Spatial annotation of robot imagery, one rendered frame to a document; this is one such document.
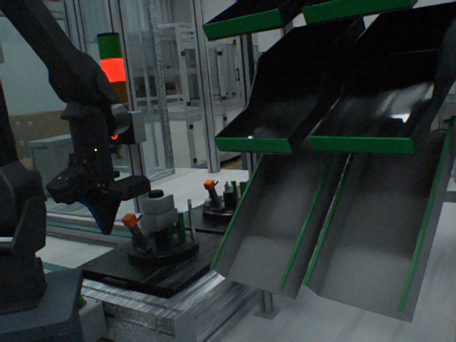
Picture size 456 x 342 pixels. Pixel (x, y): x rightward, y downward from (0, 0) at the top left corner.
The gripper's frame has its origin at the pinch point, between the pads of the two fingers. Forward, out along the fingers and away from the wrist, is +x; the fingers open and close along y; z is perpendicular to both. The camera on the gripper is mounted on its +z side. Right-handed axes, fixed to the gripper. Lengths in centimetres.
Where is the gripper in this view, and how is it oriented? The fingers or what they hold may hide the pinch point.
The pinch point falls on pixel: (103, 215)
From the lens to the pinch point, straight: 76.8
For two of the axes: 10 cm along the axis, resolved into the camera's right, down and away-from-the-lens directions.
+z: -5.4, 2.5, -8.1
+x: 1.1, 9.7, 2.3
